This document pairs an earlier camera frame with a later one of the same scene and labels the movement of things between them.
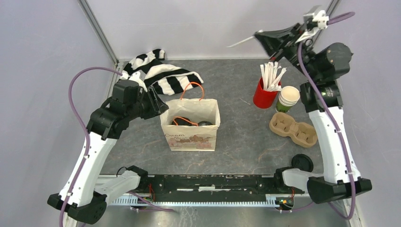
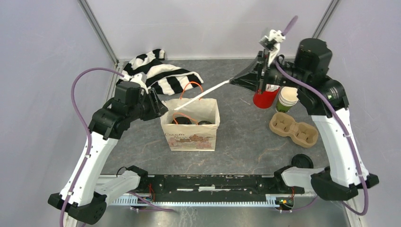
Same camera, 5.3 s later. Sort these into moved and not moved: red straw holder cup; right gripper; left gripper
Moved: right gripper
Not moved: red straw holder cup; left gripper
